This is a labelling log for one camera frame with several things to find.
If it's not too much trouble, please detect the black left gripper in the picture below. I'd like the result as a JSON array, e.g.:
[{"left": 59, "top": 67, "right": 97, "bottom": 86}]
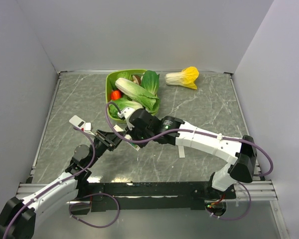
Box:
[{"left": 86, "top": 128, "right": 127, "bottom": 167}]

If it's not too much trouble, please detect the slim white remote control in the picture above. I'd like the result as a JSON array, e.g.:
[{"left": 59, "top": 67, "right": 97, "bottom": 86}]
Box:
[{"left": 114, "top": 124, "right": 140, "bottom": 151}]

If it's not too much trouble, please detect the white remote battery cover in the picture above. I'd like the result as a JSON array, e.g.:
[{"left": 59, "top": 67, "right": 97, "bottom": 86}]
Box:
[{"left": 178, "top": 146, "right": 185, "bottom": 158}]

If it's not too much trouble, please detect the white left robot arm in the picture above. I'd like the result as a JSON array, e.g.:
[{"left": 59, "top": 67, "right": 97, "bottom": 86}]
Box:
[{"left": 0, "top": 131, "right": 125, "bottom": 239}]

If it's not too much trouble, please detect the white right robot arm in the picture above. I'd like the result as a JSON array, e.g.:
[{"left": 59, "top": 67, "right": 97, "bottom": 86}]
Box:
[{"left": 124, "top": 108, "right": 257, "bottom": 198}]

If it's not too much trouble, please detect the wide white remote control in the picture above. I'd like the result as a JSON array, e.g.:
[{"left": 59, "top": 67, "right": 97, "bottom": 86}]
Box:
[{"left": 69, "top": 115, "right": 86, "bottom": 129}]

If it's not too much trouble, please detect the white green cabbage toy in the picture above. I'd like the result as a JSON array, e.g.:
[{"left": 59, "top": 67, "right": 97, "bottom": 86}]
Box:
[{"left": 108, "top": 98, "right": 143, "bottom": 119}]

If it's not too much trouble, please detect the green plastic bowl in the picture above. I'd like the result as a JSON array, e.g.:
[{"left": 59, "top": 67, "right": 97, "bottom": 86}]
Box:
[{"left": 106, "top": 69, "right": 158, "bottom": 116}]

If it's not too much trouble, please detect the orange pepper toy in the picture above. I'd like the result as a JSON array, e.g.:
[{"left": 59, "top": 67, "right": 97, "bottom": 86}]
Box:
[{"left": 111, "top": 90, "right": 122, "bottom": 101}]

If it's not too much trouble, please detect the green bok choy toy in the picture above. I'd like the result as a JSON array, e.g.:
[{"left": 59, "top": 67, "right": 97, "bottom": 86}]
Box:
[{"left": 141, "top": 70, "right": 159, "bottom": 95}]

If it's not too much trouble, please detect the brown mushroom toy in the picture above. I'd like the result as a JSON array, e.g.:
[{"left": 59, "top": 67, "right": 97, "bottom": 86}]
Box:
[{"left": 132, "top": 75, "right": 142, "bottom": 85}]

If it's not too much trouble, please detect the green leafy lettuce toy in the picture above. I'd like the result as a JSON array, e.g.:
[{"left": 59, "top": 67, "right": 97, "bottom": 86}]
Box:
[{"left": 108, "top": 71, "right": 133, "bottom": 90}]

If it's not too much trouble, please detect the yellow napa cabbage toy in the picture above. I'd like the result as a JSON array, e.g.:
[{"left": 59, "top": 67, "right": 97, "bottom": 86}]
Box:
[{"left": 165, "top": 66, "right": 199, "bottom": 90}]

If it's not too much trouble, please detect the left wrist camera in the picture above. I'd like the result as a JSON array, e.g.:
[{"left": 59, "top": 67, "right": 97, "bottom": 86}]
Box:
[{"left": 81, "top": 122, "right": 96, "bottom": 137}]

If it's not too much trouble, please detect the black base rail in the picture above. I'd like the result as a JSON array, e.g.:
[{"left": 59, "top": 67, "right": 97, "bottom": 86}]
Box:
[{"left": 70, "top": 181, "right": 236, "bottom": 215}]

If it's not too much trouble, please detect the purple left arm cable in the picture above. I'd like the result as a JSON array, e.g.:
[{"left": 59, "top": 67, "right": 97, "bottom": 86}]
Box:
[{"left": 2, "top": 126, "right": 120, "bottom": 239}]

